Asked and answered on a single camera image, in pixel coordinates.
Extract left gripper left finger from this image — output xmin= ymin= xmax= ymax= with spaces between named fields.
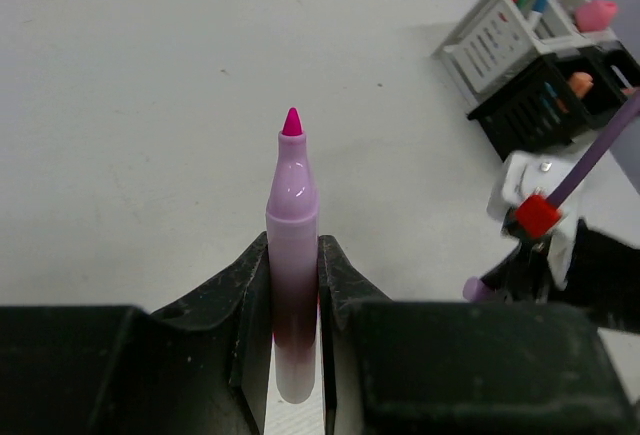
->
xmin=1 ymin=236 xmax=271 ymax=434

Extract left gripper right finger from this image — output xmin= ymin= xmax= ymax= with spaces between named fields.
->
xmin=318 ymin=235 xmax=635 ymax=434

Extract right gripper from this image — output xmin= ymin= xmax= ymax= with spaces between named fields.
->
xmin=479 ymin=220 xmax=639 ymax=334

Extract purple highlighter cap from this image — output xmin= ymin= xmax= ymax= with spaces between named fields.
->
xmin=462 ymin=277 xmax=500 ymax=303

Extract pink stubby highlighter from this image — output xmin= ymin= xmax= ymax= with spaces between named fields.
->
xmin=265 ymin=107 xmax=319 ymax=404

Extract blue stubby highlighter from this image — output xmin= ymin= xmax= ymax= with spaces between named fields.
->
xmin=544 ymin=82 xmax=568 ymax=113

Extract orange stubby highlighter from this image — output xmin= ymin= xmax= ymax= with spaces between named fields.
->
xmin=568 ymin=72 xmax=594 ymax=100

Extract black mesh organizer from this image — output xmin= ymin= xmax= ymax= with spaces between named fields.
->
xmin=467 ymin=42 xmax=639 ymax=159

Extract white mesh organizer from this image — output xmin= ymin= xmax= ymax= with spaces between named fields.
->
xmin=434 ymin=0 xmax=618 ymax=111

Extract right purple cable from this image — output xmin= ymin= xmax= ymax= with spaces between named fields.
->
xmin=547 ymin=87 xmax=640 ymax=206

